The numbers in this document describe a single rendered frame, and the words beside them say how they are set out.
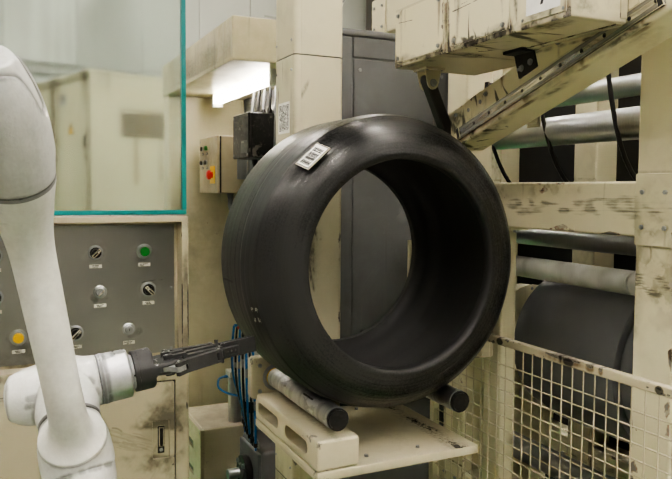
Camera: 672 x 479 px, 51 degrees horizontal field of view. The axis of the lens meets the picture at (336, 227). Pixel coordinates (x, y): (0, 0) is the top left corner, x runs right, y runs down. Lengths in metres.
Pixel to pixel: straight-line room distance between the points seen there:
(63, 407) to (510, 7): 1.06
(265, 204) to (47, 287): 0.43
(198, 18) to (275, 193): 10.80
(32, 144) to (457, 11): 0.98
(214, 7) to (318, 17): 10.54
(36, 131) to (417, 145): 0.74
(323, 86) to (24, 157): 0.95
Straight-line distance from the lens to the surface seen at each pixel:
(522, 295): 2.32
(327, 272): 1.74
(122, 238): 1.89
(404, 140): 1.39
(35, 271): 1.09
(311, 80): 1.73
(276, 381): 1.64
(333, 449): 1.41
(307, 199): 1.30
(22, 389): 1.32
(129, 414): 1.93
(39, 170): 0.97
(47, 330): 1.11
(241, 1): 12.62
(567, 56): 1.52
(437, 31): 1.66
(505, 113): 1.66
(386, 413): 1.76
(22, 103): 0.92
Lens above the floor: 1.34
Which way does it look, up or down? 3 degrees down
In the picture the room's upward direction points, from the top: straight up
